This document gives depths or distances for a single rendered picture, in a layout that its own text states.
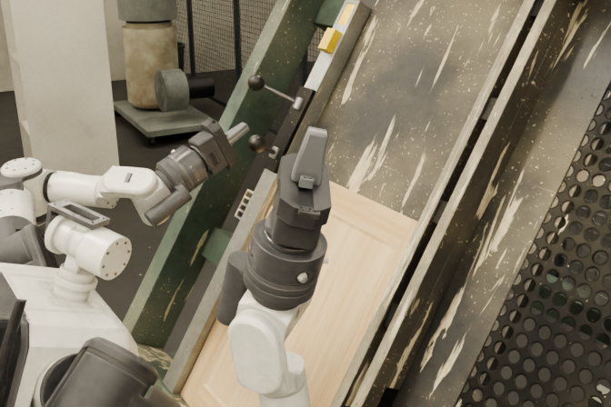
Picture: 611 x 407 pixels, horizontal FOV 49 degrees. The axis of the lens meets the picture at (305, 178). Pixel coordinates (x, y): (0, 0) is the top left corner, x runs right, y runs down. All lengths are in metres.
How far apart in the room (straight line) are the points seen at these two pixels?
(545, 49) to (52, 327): 0.84
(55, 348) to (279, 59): 0.99
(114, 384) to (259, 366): 0.17
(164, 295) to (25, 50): 3.29
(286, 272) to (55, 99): 4.22
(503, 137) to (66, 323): 0.71
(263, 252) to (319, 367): 0.54
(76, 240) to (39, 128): 3.93
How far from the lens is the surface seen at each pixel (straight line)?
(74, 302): 1.03
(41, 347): 0.93
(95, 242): 0.98
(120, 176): 1.37
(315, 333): 1.28
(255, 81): 1.45
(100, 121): 4.98
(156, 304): 1.72
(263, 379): 0.83
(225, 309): 0.85
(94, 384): 0.84
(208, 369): 1.50
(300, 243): 0.72
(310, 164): 0.71
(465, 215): 1.10
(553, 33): 1.16
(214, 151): 1.40
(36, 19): 4.80
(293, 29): 1.70
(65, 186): 1.44
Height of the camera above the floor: 1.84
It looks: 20 degrees down
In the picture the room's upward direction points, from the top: straight up
